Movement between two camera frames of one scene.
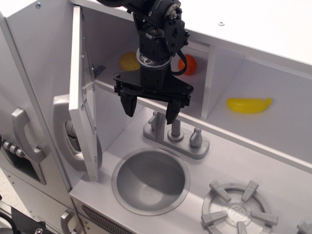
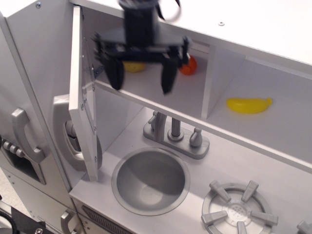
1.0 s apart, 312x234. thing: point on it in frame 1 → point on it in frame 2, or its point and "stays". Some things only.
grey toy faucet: [189, 143] stays
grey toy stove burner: [238, 209] stays
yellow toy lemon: [129, 61] stays
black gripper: [158, 83] → [142, 38]
